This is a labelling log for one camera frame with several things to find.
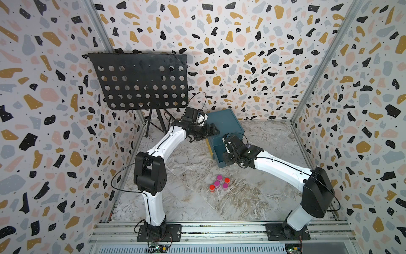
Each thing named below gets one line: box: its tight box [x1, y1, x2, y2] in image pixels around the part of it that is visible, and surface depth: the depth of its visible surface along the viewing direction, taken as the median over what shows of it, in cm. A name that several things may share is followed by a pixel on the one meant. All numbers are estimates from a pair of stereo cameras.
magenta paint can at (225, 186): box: [222, 182, 229, 191], surface depth 89 cm
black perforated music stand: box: [87, 52, 189, 137], surface depth 75 cm
